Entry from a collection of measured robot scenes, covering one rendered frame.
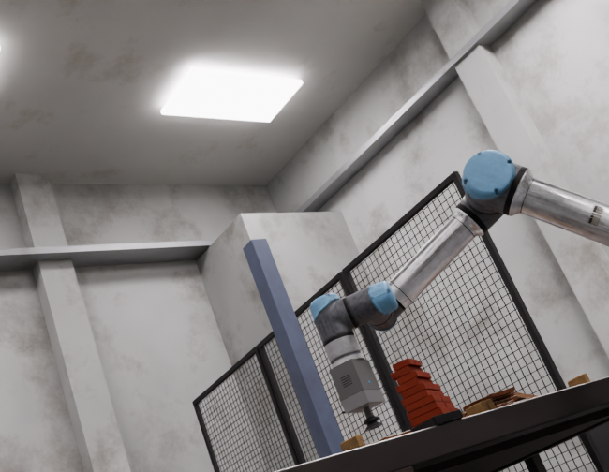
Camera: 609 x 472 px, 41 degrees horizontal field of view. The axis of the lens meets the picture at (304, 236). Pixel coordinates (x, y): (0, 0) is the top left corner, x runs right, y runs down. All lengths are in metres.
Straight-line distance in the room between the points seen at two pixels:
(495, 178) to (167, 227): 6.69
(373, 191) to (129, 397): 3.02
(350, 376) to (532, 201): 0.56
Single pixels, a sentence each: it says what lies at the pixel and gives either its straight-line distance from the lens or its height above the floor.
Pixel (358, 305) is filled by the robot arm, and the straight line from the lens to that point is 1.87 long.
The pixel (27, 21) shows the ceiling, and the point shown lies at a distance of 6.30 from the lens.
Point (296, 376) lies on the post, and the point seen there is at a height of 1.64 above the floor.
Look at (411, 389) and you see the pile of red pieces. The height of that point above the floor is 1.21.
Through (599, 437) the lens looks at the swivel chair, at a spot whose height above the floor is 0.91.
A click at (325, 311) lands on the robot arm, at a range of 1.89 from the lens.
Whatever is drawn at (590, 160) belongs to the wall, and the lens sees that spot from 6.68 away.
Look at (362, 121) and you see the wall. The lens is 8.27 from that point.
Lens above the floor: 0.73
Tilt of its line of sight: 22 degrees up
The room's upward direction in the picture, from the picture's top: 22 degrees counter-clockwise
